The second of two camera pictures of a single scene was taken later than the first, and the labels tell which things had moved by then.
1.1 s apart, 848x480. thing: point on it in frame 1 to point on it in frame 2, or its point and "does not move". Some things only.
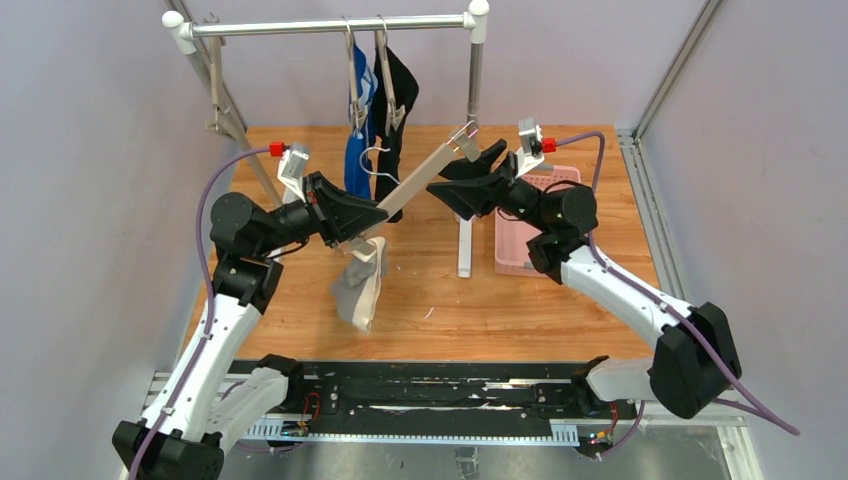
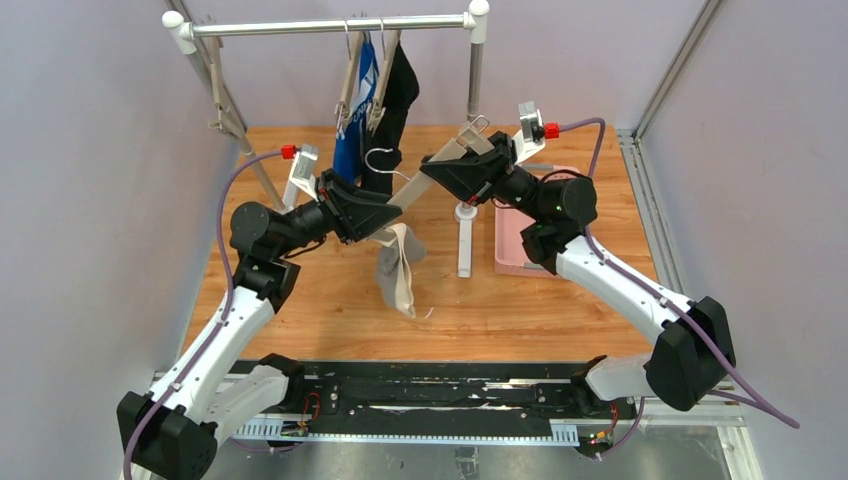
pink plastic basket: (511, 237) does not move
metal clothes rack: (183, 33) does not move
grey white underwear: (357, 287) to (402, 246)
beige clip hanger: (463, 140) to (380, 171)
